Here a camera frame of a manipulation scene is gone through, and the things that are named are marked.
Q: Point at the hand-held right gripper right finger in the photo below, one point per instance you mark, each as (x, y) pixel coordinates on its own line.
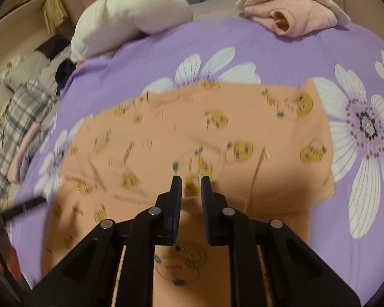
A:
(204, 193)

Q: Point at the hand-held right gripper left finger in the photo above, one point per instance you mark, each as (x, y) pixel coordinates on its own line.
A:
(178, 193)

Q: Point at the orange printed small garment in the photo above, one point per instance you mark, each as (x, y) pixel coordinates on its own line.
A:
(179, 128)

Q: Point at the purple floral bedsheet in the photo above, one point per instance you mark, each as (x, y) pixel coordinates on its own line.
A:
(275, 54)

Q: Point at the small pink cloth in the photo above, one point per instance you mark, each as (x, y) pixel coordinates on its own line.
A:
(19, 160)

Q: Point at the plaid cloth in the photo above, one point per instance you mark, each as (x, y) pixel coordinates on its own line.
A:
(22, 112)

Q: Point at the white plush blanket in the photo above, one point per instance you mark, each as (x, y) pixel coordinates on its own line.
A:
(121, 19)

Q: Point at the dark cloth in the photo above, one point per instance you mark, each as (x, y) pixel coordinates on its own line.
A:
(56, 46)

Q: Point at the straw woven bundle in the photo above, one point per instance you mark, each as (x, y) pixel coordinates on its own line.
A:
(54, 12)

